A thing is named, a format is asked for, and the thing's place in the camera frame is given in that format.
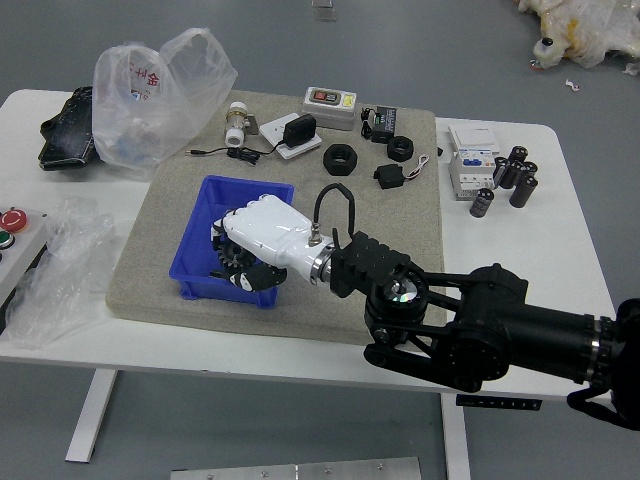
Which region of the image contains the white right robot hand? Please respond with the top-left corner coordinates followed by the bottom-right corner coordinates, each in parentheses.
top-left (208, 194), bottom-right (329, 293)

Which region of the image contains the red emergency stop button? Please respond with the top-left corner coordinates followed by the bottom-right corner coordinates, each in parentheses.
top-left (0, 208), bottom-right (29, 235)

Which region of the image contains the black bevel gear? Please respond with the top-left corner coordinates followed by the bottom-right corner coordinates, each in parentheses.
top-left (218, 241), bottom-right (257, 274)

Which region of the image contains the black power adapter with cord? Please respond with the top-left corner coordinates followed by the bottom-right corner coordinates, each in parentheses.
top-left (183, 113), bottom-right (319, 164)

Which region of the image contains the grey button control box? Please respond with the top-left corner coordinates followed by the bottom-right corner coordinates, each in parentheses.
top-left (0, 205), bottom-right (51, 311)

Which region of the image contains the small black box with wires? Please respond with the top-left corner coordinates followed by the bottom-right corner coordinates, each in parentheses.
top-left (371, 154), bottom-right (430, 190)

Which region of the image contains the black module with green terminals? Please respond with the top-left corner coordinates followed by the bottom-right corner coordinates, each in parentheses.
top-left (358, 104), bottom-right (400, 144)

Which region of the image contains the plush toy in plastic wrap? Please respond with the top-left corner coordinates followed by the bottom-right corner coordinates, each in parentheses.
top-left (514, 0), bottom-right (640, 71)

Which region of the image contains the grey push-button switch box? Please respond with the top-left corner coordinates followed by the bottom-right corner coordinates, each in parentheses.
top-left (300, 85), bottom-right (359, 132)

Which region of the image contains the black table control panel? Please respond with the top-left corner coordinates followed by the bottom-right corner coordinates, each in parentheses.
top-left (454, 394), bottom-right (543, 412)

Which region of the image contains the brass valve with white ends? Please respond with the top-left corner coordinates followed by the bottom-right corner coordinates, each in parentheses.
top-left (223, 101), bottom-right (261, 150)

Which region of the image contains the grey-brown mat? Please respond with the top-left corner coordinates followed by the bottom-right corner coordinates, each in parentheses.
top-left (104, 89), bottom-right (447, 354)

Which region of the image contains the big black nut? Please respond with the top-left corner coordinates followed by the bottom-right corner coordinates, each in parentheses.
top-left (322, 143), bottom-right (359, 177)

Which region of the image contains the blue plastic box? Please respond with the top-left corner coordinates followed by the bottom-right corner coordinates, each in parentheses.
top-left (167, 174), bottom-right (296, 310)

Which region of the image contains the white circuit breaker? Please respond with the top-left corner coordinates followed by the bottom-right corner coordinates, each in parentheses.
top-left (446, 124), bottom-right (501, 202)

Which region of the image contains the black case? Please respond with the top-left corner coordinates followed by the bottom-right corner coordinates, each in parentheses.
top-left (38, 85), bottom-right (99, 174)

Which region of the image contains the white table leg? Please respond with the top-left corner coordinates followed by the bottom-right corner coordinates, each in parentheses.
top-left (64, 370), bottom-right (119, 464)
top-left (439, 392), bottom-right (474, 480)

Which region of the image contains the clear bag with red print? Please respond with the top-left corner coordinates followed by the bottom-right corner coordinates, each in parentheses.
top-left (91, 27), bottom-right (239, 181)

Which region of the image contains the small black nut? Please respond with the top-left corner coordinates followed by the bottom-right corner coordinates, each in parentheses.
top-left (387, 136), bottom-right (415, 162)

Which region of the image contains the white wall socket plate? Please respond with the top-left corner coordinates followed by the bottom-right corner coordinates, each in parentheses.
top-left (258, 113), bottom-right (324, 161)

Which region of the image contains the crumpled clear plastic bag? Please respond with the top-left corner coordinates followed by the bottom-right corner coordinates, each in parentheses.
top-left (4, 196), bottom-right (121, 350)

